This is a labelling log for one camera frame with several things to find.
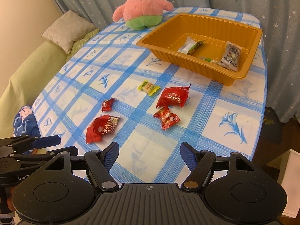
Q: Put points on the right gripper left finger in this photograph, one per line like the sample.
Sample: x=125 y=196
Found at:
x=99 y=164

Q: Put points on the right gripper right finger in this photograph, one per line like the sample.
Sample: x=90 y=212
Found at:
x=200 y=164

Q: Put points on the small red candy packet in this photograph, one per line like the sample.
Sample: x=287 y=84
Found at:
x=168 y=119

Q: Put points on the small dark red candy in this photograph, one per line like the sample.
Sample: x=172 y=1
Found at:
x=107 y=105

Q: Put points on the large red snack packet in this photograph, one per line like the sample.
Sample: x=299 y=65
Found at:
x=173 y=96

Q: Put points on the yellow green candy packet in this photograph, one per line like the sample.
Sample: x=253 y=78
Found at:
x=148 y=88

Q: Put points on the green brown candy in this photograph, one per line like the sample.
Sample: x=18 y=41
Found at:
x=207 y=59

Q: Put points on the grey black snack packet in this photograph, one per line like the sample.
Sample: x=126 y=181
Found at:
x=231 y=56

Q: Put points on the green white long packet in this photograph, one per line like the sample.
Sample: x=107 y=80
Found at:
x=190 y=46

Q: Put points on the red patterned candy packet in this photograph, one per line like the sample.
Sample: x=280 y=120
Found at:
x=110 y=125

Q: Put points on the green sofa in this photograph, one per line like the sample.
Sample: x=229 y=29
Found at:
x=28 y=82

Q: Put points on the dark floor mat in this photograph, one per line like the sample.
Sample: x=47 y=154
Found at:
x=272 y=128

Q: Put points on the blue checked tablecloth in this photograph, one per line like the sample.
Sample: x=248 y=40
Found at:
x=218 y=118

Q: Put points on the white box on floor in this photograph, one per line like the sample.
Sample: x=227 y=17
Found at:
x=288 y=165

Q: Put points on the green zigzag cushion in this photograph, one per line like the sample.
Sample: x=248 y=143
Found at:
x=81 y=42

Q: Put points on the orange plastic tray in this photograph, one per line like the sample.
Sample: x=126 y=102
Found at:
x=168 y=37

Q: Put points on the beige cushion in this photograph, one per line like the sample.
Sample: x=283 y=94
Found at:
x=68 y=29

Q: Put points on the pink starfish plush toy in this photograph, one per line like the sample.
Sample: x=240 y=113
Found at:
x=140 y=14

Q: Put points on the grey star curtain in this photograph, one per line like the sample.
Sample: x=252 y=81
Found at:
x=280 y=26

